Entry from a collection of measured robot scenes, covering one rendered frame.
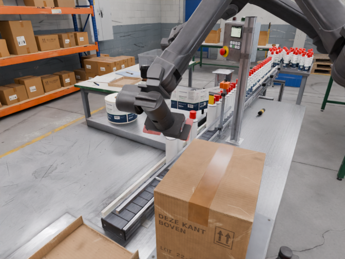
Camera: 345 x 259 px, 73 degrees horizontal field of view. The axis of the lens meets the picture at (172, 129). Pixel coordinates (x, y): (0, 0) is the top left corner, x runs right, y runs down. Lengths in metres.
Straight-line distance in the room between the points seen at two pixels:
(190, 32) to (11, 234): 0.88
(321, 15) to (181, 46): 0.30
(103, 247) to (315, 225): 1.80
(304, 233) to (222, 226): 1.66
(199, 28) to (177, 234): 0.52
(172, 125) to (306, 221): 1.83
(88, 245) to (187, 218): 0.40
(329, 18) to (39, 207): 1.09
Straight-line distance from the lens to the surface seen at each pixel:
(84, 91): 2.87
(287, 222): 2.23
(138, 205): 0.91
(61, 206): 1.06
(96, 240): 0.90
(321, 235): 2.25
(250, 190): 0.63
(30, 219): 1.06
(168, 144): 0.99
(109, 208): 0.87
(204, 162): 0.70
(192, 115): 1.14
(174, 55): 0.59
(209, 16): 0.64
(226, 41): 1.38
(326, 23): 0.60
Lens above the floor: 1.51
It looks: 26 degrees down
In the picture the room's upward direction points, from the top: straight up
